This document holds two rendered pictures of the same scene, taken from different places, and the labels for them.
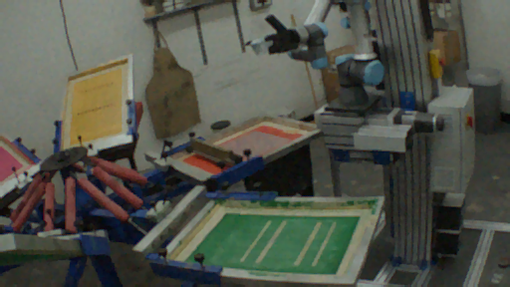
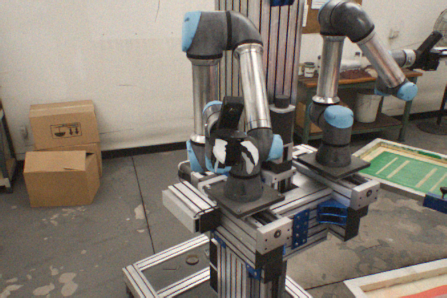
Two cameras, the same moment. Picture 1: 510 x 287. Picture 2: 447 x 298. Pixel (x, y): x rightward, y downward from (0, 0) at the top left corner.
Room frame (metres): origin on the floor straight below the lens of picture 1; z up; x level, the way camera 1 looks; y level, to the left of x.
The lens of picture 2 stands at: (3.83, -0.52, 2.02)
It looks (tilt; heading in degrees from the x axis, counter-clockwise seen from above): 25 degrees down; 196
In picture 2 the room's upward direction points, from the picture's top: straight up
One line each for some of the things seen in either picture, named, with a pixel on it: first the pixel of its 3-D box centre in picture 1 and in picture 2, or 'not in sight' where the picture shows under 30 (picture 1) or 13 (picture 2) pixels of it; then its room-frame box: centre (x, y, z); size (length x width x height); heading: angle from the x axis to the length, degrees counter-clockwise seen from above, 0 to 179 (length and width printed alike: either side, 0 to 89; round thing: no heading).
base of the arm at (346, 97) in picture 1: (352, 91); (334, 149); (2.18, -0.50, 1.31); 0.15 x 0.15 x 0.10
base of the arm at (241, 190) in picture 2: not in sight; (243, 180); (2.57, -0.81, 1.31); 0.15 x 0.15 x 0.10
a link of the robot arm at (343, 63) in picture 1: (349, 68); (336, 124); (2.18, -0.50, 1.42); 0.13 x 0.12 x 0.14; 27
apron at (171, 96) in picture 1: (168, 80); not in sight; (4.59, 0.69, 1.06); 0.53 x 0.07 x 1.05; 124
